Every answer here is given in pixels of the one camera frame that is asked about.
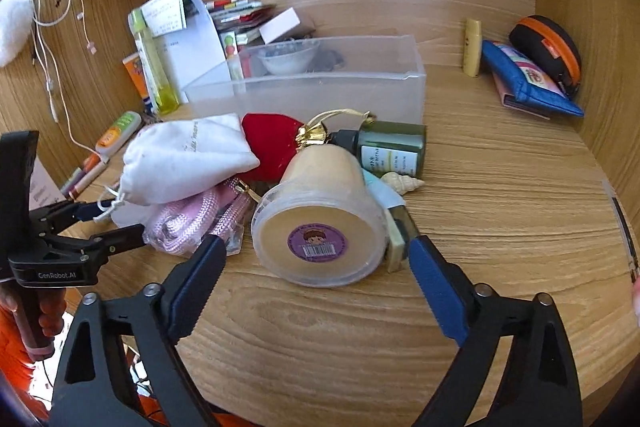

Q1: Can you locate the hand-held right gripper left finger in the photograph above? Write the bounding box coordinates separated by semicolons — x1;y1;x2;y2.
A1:
50;234;228;427

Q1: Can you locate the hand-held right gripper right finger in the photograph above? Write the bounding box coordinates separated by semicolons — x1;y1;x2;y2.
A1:
407;234;583;427

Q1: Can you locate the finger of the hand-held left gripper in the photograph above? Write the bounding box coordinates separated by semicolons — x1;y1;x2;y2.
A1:
30;200;114;233
49;223;146;263

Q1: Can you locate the white drawstring pouch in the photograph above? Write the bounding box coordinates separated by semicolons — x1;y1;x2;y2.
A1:
92;113;261;223

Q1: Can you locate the white seashell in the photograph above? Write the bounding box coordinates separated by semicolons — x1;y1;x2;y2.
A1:
380;172;426;196

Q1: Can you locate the beige plastic tub purple label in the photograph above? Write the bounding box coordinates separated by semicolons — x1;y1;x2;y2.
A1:
251;142;390;288

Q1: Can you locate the dark green bottle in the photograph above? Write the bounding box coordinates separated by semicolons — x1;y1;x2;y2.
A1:
327;119;427;180

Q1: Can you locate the red velvet pouch gold trim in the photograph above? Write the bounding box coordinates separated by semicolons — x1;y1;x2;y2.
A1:
241;112;331;182

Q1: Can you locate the clear plastic storage box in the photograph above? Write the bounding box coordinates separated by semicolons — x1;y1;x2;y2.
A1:
184;34;427;128

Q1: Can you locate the person's left forearm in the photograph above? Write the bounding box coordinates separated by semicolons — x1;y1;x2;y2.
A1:
0;307;51;413

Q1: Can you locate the person's left hand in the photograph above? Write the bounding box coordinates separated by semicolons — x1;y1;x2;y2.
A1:
0;279;66;332

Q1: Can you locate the white paper card package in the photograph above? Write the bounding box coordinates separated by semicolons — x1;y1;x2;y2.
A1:
27;157;68;212

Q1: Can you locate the marker pen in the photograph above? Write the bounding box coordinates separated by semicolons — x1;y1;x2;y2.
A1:
67;164;108;202
62;154;108;192

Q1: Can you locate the olive green eraser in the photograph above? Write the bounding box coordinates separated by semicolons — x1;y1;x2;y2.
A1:
387;204;421;273

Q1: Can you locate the white tube orange green print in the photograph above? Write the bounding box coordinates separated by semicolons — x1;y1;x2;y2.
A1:
95;111;142;160

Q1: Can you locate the light blue eraser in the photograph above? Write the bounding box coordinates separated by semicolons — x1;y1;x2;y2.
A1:
361;168;401;210

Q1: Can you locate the yellow green spray bottle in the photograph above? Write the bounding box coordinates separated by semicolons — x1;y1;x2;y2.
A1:
129;9;181;115

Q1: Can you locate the white fluffy plush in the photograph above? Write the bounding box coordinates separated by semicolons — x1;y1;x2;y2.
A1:
0;0;33;68

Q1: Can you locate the white paper folder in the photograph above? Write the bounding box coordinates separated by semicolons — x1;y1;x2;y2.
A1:
140;0;233;90

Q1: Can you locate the pink notebook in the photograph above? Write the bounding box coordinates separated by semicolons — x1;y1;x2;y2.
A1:
492;72;551;120

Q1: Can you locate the fruit print glue stick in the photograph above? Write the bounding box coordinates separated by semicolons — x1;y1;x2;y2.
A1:
220;32;246;82

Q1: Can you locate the white printed receipt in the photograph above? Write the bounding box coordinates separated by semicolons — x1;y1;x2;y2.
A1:
142;0;188;38

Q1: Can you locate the blue quilted pouch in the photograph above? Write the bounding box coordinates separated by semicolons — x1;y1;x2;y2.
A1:
481;41;585;118

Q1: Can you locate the yellow lip balm tube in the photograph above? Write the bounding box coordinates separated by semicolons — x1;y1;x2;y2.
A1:
462;18;483;78

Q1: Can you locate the white bowl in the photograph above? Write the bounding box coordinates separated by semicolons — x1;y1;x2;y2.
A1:
260;39;321;75

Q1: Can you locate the stack of printed cards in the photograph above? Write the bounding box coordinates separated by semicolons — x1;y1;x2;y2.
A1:
205;0;276;45

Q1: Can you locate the small dark clip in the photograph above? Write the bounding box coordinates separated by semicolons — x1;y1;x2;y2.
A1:
315;49;346;72

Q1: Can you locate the small white box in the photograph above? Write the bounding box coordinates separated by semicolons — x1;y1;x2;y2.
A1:
259;7;301;45

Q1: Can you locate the black orange zip case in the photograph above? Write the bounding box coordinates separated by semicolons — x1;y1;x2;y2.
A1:
509;15;582;100

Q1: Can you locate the pink braided rope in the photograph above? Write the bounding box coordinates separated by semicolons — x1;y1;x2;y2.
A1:
142;182;253;258

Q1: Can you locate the white earphone cable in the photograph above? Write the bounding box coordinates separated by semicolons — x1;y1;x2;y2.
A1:
74;0;97;55

